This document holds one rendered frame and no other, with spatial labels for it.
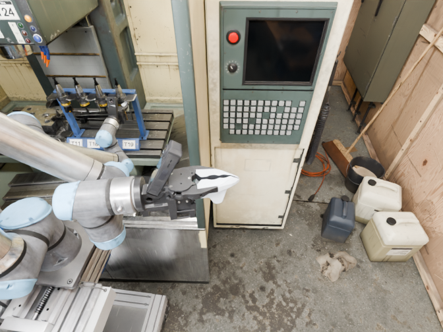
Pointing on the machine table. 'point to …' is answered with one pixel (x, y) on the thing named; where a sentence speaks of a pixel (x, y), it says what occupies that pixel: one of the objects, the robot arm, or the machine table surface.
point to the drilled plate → (45, 116)
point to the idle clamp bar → (90, 115)
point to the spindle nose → (15, 51)
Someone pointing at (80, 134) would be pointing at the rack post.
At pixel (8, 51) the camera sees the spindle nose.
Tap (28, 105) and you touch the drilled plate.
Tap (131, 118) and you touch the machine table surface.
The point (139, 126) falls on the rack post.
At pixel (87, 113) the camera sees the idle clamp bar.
